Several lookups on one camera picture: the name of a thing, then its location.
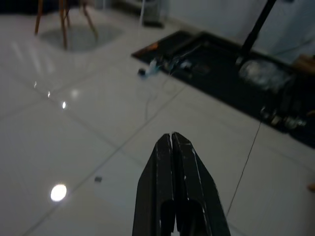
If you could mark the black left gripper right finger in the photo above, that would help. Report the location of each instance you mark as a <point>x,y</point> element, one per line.
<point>197,196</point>

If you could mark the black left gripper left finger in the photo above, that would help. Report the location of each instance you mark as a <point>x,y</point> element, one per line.
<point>155,186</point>

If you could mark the clear plastic bottle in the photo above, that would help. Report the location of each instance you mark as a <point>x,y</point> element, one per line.
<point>152,68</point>

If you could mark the black stand pole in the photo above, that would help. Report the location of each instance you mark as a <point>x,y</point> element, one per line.
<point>256,27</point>

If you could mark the clear plastic bag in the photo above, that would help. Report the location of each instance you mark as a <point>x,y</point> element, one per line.
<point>261,71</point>

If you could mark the black floor mat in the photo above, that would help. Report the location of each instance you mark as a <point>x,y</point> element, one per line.
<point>221,81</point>

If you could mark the wooden chair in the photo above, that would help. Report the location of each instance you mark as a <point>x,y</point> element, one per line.
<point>64,24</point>

